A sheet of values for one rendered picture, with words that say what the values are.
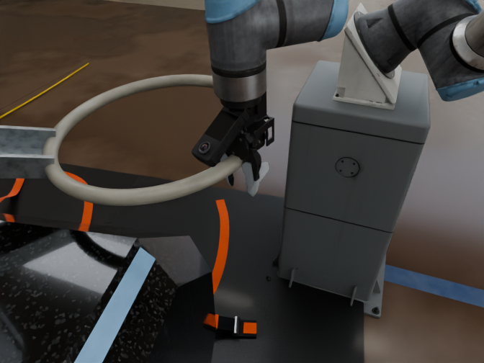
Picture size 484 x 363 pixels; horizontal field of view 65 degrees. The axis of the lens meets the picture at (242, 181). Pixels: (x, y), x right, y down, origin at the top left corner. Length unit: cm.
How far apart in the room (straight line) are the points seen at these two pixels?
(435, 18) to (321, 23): 59
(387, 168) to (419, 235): 89
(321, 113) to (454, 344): 105
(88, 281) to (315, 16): 56
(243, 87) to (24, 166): 45
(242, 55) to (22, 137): 53
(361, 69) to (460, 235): 124
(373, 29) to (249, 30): 68
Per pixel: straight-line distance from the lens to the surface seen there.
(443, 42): 116
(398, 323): 173
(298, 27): 62
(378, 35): 121
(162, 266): 77
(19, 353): 68
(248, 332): 156
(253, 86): 62
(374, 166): 126
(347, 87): 122
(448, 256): 206
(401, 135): 120
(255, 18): 59
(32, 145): 94
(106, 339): 68
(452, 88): 113
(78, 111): 100
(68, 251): 78
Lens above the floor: 138
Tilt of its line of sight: 38 degrees down
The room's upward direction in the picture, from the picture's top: straight up
